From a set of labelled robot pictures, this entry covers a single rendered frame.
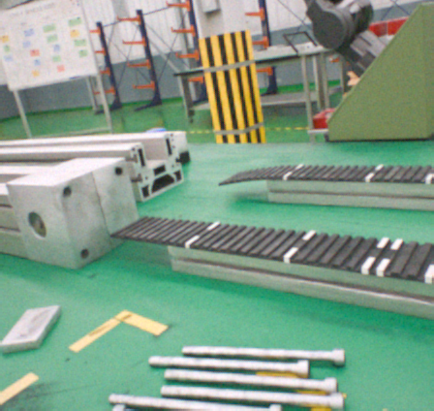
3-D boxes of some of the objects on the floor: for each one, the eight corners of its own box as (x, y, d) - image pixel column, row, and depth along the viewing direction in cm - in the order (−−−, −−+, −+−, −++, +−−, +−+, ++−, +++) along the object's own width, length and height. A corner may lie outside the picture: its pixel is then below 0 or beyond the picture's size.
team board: (19, 160, 648) (-27, 15, 591) (44, 151, 691) (3, 15, 635) (108, 151, 591) (67, -11, 534) (128, 142, 635) (92, -9, 578)
